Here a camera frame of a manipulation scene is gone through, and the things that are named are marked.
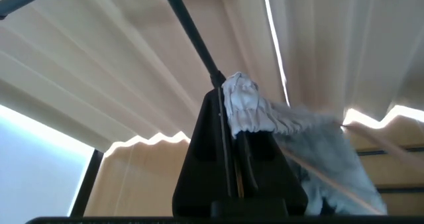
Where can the black clothes rack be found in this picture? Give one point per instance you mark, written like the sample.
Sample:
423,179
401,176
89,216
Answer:
193,35

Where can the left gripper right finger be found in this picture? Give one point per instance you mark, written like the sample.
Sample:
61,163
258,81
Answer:
268,177

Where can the pale grey shorts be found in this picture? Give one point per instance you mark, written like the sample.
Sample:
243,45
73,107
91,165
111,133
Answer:
245,104

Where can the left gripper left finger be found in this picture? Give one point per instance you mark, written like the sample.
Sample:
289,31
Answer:
205,171

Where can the window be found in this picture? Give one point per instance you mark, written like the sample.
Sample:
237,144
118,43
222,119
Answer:
33,171

